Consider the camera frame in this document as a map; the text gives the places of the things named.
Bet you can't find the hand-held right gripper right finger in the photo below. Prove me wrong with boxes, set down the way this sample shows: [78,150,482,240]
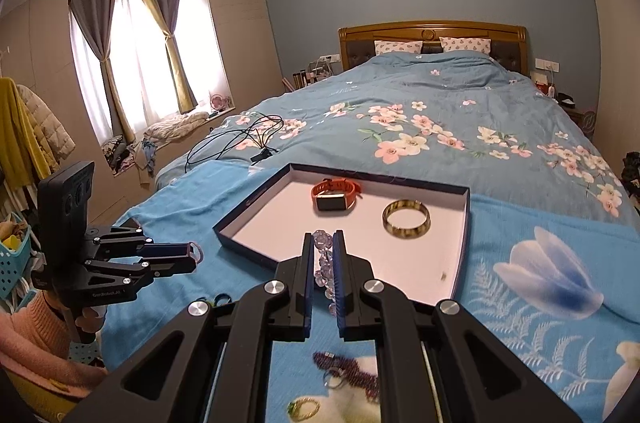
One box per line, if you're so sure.
[332,230,583,423]

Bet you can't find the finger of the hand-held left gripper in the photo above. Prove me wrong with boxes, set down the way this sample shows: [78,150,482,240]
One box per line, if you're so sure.
[90,225,200,265]
[85,255,198,288]

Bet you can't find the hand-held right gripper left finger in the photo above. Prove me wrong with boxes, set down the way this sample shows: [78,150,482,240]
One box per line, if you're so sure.
[62,230,316,423]

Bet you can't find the clear crystal bead bracelet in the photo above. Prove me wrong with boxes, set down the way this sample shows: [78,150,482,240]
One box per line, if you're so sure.
[312,230,337,315]

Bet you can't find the dark blue box tray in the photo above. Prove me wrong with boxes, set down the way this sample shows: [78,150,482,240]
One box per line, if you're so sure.
[212,163,472,306]

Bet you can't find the purple bead bracelet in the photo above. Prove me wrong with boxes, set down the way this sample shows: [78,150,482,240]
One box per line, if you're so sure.
[312,350,378,396]

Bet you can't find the person's left forearm pink sleeve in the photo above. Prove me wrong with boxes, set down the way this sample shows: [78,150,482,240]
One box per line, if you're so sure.
[0,288,108,385]

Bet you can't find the person's left hand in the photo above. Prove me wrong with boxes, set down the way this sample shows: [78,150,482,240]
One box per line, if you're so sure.
[80,303,109,335]

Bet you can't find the blue plastic basket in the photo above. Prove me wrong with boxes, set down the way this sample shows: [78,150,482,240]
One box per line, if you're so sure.
[0,213,33,300]

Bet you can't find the amber bangle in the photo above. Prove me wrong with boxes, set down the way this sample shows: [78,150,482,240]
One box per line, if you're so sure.
[382,199,432,241]

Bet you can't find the orange smartwatch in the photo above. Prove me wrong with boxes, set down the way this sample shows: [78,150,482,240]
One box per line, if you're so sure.
[311,178,363,212]

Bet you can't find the beige puffer jacket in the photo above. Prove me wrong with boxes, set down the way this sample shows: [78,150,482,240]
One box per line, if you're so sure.
[17,84,76,164]

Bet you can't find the yellow coat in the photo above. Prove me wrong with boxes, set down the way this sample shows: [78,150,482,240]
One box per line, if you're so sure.
[0,77,47,186]

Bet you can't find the white sheer curtain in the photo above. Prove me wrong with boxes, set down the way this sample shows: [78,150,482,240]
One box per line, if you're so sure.
[75,0,183,138]

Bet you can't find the blue flower print blanket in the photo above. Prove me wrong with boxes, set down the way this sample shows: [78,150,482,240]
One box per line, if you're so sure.
[100,163,640,423]

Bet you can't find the yellow cloth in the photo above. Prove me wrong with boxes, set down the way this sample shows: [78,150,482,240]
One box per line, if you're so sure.
[0,365,101,423]

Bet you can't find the bedside cosmetics rack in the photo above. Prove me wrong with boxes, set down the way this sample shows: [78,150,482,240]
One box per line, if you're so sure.
[292,59,336,90]

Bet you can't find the blue floral duvet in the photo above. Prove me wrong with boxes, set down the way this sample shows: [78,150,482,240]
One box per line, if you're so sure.
[155,50,640,224]

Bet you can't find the grey and yellow curtain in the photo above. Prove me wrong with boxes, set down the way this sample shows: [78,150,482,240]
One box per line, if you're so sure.
[135,0,198,114]

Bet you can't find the white patterned pillow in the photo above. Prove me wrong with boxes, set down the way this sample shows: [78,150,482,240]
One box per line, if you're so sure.
[375,40,423,55]
[440,37,493,54]

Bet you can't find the wooden headboard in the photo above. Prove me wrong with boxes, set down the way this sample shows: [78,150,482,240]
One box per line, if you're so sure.
[337,20,531,78]

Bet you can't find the wooden nightstand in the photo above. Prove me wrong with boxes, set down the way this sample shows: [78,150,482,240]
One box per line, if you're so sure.
[530,73,597,140]

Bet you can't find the pile of dark clothes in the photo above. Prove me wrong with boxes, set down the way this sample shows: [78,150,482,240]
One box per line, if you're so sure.
[621,152,640,206]

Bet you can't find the black cables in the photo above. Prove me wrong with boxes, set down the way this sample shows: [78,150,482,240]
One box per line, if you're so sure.
[185,115,286,174]

